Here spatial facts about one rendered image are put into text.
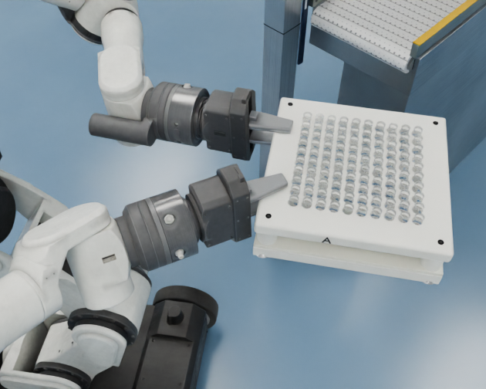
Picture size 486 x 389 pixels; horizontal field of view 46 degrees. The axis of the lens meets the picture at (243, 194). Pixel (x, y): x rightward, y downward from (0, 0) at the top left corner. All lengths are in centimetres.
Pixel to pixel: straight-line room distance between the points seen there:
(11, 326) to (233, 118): 39
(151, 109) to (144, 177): 141
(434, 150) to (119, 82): 46
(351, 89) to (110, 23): 75
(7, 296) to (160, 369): 100
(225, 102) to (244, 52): 200
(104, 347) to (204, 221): 56
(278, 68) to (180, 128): 60
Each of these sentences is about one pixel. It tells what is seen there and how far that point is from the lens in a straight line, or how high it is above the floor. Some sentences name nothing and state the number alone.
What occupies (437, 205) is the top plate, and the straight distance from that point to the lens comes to 77.
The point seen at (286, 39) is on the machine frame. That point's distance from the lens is 135.
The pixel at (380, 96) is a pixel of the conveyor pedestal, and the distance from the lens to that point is 151.
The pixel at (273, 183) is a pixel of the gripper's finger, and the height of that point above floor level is 109.
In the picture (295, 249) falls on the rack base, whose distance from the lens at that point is 75.
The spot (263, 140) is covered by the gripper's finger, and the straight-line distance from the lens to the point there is 84.
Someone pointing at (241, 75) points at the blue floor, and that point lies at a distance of 267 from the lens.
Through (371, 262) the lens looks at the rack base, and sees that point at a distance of 75.
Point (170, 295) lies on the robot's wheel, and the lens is 170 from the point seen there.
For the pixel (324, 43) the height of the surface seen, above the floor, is 85.
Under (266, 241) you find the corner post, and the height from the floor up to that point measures 105.
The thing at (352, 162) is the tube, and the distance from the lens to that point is 78.
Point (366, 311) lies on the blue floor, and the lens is 192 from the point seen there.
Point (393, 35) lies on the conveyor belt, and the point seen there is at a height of 94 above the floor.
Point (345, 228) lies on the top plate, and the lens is 72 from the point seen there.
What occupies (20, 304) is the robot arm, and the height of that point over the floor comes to 113.
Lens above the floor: 165
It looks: 50 degrees down
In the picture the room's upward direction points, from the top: straight up
